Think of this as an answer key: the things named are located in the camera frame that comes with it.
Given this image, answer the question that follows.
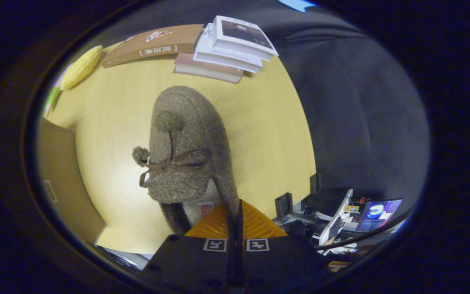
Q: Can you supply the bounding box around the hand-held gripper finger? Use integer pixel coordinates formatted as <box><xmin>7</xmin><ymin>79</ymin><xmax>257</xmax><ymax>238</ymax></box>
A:
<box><xmin>141</xmin><ymin>200</ymin><xmax>237</xmax><ymax>294</ymax></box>
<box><xmin>237</xmin><ymin>199</ymin><xmax>335</xmax><ymax>292</ymax></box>

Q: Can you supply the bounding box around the brown fuzzy shoe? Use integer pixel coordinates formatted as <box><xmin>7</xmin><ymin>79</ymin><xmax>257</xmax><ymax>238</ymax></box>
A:
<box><xmin>132</xmin><ymin>86</ymin><xmax>240</xmax><ymax>236</ymax></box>

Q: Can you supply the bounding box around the beige fabric storage box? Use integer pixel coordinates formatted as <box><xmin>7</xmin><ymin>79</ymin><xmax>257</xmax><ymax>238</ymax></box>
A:
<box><xmin>37</xmin><ymin>118</ymin><xmax>107</xmax><ymax>245</ymax></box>

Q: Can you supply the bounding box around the white device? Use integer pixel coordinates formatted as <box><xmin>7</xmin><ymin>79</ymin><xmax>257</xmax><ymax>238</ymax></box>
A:
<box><xmin>319</xmin><ymin>189</ymin><xmax>354</xmax><ymax>245</ymax></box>

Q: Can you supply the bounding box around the colourful lit screen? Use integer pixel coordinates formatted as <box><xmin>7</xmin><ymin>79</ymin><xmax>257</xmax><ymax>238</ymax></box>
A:
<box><xmin>355</xmin><ymin>199</ymin><xmax>403</xmax><ymax>233</ymax></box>

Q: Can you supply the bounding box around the pale pink book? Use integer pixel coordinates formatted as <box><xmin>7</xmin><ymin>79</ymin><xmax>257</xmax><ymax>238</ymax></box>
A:
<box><xmin>173</xmin><ymin>53</ymin><xmax>244</xmax><ymax>84</ymax></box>

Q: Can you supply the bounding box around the plain white book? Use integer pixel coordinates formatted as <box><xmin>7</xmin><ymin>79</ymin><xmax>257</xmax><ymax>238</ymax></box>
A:
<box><xmin>193</xmin><ymin>24</ymin><xmax>263</xmax><ymax>73</ymax></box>

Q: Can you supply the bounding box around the brown book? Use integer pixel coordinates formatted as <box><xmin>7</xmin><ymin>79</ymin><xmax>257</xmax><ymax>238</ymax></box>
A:
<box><xmin>101</xmin><ymin>24</ymin><xmax>205</xmax><ymax>68</ymax></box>

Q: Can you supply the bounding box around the green and pink plush toy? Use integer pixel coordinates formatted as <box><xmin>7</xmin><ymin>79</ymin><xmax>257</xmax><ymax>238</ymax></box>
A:
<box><xmin>43</xmin><ymin>86</ymin><xmax>62</xmax><ymax>117</ymax></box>

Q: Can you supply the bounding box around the yellow plush toy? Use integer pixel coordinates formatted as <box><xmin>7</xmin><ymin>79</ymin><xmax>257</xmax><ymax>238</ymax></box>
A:
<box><xmin>60</xmin><ymin>45</ymin><xmax>103</xmax><ymax>91</ymax></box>

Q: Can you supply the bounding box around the black cable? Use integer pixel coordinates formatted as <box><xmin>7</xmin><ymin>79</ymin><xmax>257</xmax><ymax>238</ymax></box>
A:
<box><xmin>315</xmin><ymin>207</ymin><xmax>413</xmax><ymax>251</ymax></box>

